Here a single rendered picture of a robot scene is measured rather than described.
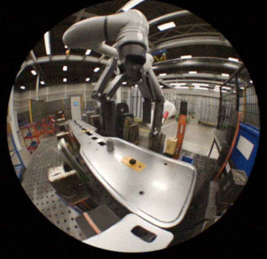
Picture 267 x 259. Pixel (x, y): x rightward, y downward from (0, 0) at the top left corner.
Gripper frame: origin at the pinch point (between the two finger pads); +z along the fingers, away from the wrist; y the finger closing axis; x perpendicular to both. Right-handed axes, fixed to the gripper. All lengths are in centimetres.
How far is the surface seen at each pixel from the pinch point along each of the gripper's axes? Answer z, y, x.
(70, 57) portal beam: -228, -9, -356
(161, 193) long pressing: 13.1, 4.6, 12.8
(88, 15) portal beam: -227, 3, -127
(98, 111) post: 4, -33, -92
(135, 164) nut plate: 12.8, 0.1, 1.4
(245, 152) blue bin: 4.2, -9.6, 35.8
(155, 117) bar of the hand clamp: 0.4, -14.9, -0.9
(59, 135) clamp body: 8.8, 19.7, -38.1
